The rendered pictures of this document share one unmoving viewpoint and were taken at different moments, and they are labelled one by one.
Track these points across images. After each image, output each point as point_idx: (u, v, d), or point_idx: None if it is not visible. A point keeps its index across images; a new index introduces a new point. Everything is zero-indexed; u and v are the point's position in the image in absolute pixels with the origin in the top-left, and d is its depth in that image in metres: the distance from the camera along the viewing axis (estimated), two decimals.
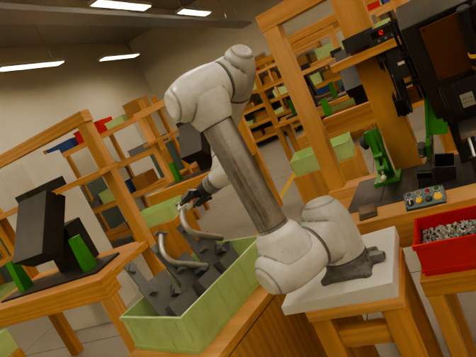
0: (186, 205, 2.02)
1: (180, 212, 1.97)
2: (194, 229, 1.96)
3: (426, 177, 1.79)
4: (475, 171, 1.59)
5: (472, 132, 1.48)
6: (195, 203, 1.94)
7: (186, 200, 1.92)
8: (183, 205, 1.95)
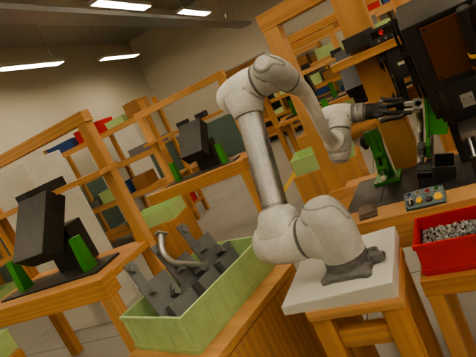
0: (418, 108, 1.78)
1: None
2: (418, 129, 1.88)
3: (426, 177, 1.79)
4: (475, 171, 1.59)
5: (472, 132, 1.48)
6: (398, 112, 1.85)
7: (398, 103, 1.86)
8: (407, 104, 1.84)
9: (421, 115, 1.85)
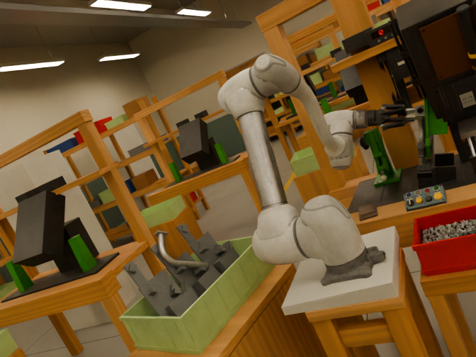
0: (421, 115, 1.77)
1: None
2: (420, 137, 1.87)
3: (426, 177, 1.79)
4: (475, 171, 1.59)
5: (472, 132, 1.48)
6: (400, 120, 1.84)
7: (400, 110, 1.86)
8: (409, 111, 1.84)
9: (423, 122, 1.84)
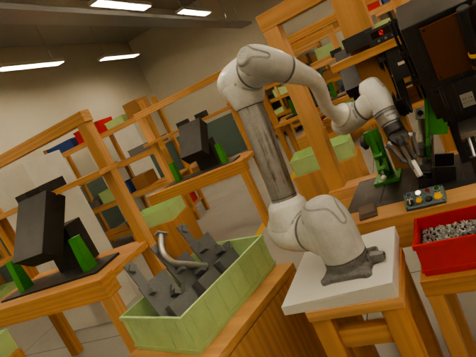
0: (421, 118, 1.76)
1: None
2: (420, 139, 1.86)
3: (426, 177, 1.79)
4: (475, 171, 1.59)
5: (472, 132, 1.48)
6: None
7: (412, 154, 1.62)
8: None
9: (423, 125, 1.83)
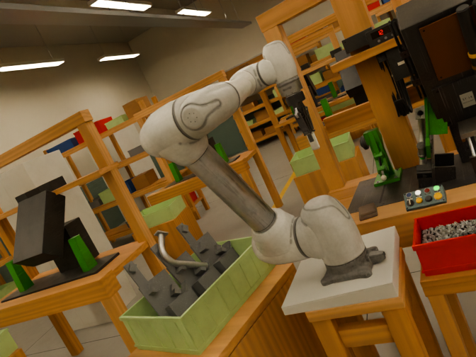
0: (421, 118, 1.76)
1: None
2: (420, 139, 1.86)
3: (426, 177, 1.79)
4: (475, 171, 1.59)
5: (472, 132, 1.48)
6: (310, 125, 1.62)
7: (307, 128, 1.60)
8: (313, 135, 1.61)
9: (423, 125, 1.83)
